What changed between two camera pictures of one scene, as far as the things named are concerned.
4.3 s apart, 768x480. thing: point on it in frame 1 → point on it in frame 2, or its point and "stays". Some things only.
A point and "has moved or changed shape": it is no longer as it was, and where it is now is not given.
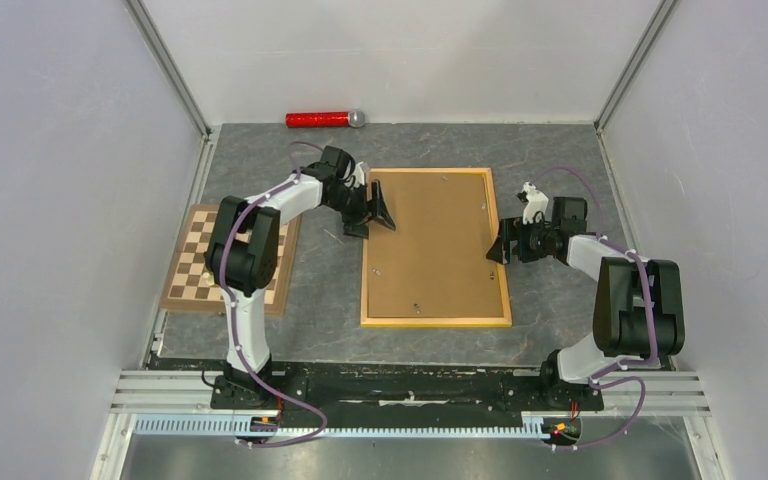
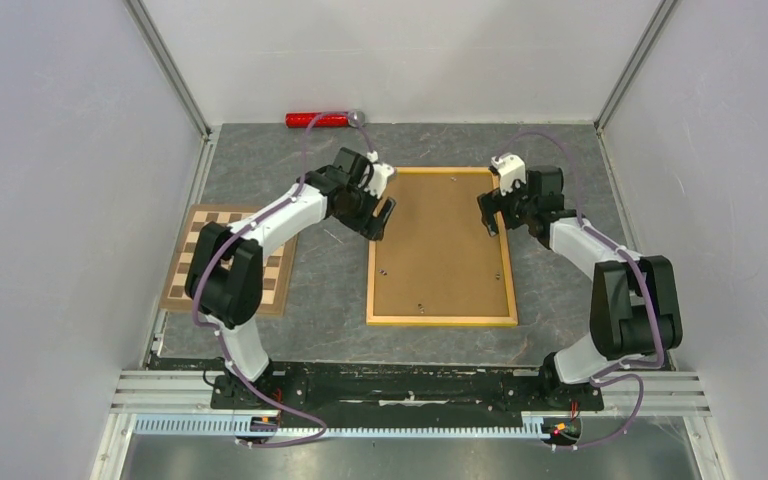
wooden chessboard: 186,287 stays
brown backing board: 435,263 stays
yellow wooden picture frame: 433,322 has moved or changed shape
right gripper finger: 496,251 → 489,204
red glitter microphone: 354,118 stays
